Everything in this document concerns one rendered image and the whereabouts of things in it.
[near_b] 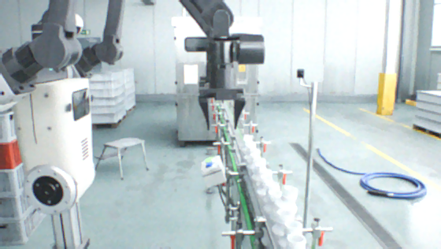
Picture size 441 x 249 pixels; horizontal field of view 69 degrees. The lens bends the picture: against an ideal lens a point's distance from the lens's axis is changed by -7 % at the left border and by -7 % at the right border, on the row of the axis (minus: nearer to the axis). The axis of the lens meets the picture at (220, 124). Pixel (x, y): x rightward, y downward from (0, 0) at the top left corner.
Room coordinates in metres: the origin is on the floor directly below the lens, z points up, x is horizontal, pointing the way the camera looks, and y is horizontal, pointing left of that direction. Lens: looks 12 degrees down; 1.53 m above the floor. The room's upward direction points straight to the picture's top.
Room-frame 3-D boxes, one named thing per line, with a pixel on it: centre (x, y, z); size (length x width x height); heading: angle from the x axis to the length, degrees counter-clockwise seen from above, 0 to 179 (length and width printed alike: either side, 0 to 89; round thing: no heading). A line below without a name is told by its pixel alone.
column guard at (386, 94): (8.70, -4.41, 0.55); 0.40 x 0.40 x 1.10; 3
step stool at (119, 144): (4.30, 1.34, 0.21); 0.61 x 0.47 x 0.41; 56
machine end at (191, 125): (6.24, 0.09, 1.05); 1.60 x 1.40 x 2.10; 3
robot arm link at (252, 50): (0.80, -0.04, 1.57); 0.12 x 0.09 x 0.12; 93
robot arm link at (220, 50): (0.79, -0.01, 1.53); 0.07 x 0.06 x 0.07; 93
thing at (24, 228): (2.66, 1.88, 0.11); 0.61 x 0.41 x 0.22; 8
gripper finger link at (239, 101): (0.79, -0.02, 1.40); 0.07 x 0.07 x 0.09; 5
